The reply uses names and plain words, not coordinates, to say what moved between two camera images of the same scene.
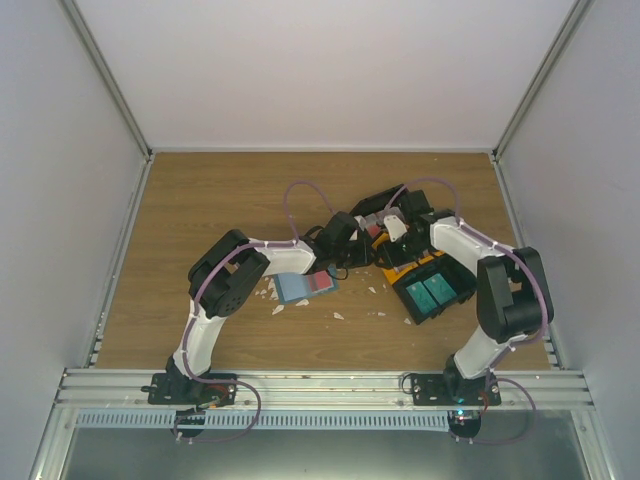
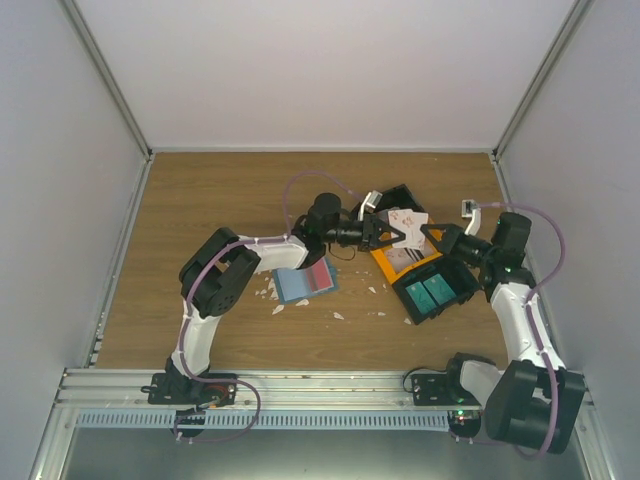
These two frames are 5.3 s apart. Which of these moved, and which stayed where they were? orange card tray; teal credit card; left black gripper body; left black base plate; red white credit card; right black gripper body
Moved: right black gripper body; left black gripper body
Stayed: left black base plate; orange card tray; red white credit card; teal credit card
